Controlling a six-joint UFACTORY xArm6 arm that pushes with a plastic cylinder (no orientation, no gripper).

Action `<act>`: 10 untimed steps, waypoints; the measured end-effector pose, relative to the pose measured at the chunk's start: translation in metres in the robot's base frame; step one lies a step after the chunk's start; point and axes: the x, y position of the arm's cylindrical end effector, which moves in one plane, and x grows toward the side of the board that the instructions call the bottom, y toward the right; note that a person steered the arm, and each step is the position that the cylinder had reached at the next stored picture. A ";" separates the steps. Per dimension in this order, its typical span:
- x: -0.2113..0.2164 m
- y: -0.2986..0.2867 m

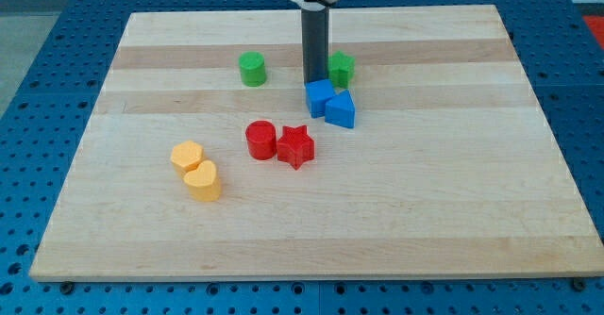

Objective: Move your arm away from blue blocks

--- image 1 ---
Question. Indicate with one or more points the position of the green cylinder block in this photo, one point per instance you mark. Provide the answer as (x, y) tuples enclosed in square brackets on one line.
[(252, 68)]

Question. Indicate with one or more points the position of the wooden board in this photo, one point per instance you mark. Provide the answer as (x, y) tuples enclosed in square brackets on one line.
[(451, 170)]

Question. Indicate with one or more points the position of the blue cube block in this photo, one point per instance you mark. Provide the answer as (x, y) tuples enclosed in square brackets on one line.
[(317, 95)]

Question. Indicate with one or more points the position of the red star block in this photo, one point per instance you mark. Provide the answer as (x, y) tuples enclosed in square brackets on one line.
[(295, 146)]

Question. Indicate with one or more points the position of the green star block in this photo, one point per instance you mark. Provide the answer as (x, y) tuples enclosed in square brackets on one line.
[(341, 69)]

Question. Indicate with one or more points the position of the red cylinder block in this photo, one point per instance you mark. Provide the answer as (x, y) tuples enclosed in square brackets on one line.
[(261, 137)]

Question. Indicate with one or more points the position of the yellow heart block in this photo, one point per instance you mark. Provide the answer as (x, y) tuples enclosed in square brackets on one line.
[(204, 183)]

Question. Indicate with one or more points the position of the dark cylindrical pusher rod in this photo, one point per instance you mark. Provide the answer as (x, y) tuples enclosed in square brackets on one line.
[(315, 27)]

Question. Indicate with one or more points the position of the yellow hexagon block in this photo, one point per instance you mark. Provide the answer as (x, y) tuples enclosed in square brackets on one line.
[(186, 156)]

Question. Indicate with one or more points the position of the blue triangle block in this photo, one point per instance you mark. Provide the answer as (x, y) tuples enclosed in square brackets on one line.
[(340, 110)]

